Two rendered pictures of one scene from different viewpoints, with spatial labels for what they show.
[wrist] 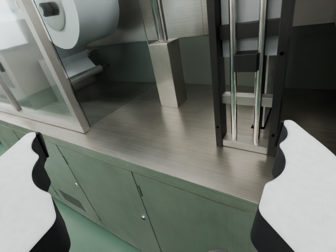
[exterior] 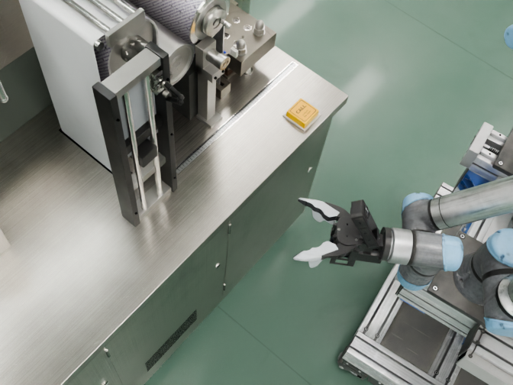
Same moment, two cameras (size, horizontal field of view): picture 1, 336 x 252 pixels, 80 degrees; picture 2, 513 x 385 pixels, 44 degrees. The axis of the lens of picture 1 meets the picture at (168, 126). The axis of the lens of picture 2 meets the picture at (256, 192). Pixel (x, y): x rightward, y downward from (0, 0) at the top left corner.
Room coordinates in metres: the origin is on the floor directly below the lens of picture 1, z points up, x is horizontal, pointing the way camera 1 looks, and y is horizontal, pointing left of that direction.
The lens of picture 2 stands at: (0.26, 0.60, 2.40)
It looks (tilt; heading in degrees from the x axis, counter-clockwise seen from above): 60 degrees down; 264
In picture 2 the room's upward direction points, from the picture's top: 9 degrees clockwise
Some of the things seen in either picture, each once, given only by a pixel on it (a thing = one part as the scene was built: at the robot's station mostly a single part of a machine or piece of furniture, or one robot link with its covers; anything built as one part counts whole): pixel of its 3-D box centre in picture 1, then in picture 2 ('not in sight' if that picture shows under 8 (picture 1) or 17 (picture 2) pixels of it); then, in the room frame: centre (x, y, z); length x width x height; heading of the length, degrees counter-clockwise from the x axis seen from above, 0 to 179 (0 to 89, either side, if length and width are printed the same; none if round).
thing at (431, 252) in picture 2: not in sight; (433, 251); (-0.19, 0.03, 1.21); 0.11 x 0.08 x 0.09; 175
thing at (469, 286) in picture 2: not in sight; (487, 273); (-0.46, -0.08, 0.87); 0.15 x 0.15 x 0.10
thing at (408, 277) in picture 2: not in sight; (418, 262); (-0.19, 0.01, 1.12); 0.11 x 0.08 x 0.11; 85
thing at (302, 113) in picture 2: not in sight; (302, 113); (0.04, -0.54, 0.91); 0.07 x 0.07 x 0.02; 52
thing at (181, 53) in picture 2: not in sight; (141, 38); (0.50, -0.54, 1.17); 0.26 x 0.12 x 0.12; 142
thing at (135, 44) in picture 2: not in sight; (140, 54); (0.46, -0.34, 1.33); 0.06 x 0.06 x 0.06; 52
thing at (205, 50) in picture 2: not in sight; (210, 85); (0.32, -0.50, 1.05); 0.06 x 0.05 x 0.31; 142
